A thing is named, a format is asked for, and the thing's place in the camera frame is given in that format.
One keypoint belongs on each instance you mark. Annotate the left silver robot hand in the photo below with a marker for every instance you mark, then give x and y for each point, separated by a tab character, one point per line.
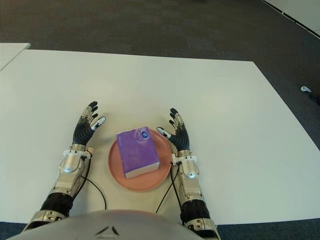
81	133

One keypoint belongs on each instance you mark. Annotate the adjacent white table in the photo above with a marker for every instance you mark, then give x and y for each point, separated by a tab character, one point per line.
10	53

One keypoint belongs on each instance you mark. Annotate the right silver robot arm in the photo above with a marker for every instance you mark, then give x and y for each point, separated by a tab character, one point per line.
192	190

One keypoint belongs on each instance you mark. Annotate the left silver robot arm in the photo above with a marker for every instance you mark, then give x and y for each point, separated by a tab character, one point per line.
65	182

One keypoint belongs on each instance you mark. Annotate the purple tissue paper pack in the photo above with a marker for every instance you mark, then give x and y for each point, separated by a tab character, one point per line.
137	155

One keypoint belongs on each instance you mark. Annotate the silver robot torso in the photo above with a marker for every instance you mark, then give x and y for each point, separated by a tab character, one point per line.
112	225

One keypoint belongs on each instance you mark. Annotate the small white floor object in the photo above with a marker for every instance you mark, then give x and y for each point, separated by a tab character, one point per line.
305	89

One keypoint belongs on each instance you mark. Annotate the pink round plate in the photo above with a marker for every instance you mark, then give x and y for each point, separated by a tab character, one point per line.
147	183

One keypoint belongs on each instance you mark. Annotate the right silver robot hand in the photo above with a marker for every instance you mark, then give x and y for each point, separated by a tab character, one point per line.
182	141

